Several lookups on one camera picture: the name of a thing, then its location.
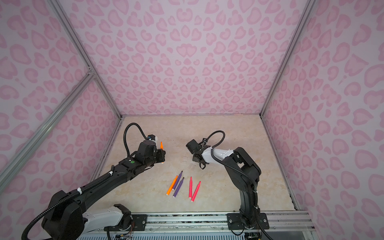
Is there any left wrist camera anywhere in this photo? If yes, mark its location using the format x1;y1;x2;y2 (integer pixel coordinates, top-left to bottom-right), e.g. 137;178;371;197
147;135;158;143

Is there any purple pen upper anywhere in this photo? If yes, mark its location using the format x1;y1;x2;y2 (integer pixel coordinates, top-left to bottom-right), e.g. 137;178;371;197
173;171;183;190

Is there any diagonal aluminium frame bar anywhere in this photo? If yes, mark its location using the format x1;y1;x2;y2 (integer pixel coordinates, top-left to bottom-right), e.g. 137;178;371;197
1;71;95;193

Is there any purple pen lower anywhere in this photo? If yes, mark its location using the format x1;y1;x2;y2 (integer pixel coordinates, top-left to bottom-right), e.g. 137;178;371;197
173;178;184;198

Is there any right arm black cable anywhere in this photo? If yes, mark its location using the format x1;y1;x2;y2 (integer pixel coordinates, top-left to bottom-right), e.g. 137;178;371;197
202;130;274;240

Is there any pink pen left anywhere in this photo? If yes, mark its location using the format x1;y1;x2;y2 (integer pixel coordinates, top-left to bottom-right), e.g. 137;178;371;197
189;177;193;199

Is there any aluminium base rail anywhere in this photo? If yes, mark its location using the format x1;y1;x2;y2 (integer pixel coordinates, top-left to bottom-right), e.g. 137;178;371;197
64;211;319;240

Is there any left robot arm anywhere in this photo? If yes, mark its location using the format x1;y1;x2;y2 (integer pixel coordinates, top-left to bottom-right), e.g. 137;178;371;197
42;140;166;240

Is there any pink pen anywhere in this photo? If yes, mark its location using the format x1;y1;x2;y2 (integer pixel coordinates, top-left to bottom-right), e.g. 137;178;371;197
189;177;193;199
191;182;201;202

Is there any purple pen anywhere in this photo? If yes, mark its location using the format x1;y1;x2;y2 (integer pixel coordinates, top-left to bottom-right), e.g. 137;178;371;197
173;178;184;198
173;171;183;190

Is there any pink pen right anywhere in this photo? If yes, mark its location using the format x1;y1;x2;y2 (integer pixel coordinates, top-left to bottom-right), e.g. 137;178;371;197
191;182;201;202

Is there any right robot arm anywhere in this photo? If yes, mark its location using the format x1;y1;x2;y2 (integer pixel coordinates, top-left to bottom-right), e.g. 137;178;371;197
186;140;270;230

